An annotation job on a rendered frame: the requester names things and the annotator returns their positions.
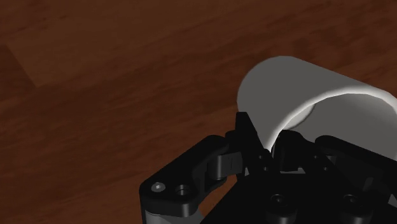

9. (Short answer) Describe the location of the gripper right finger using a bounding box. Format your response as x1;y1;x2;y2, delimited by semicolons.
274;129;397;209

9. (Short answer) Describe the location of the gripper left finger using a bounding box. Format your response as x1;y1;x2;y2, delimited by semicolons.
138;111;274;224

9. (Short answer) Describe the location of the white cup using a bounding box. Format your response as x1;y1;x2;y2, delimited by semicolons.
237;55;397;162

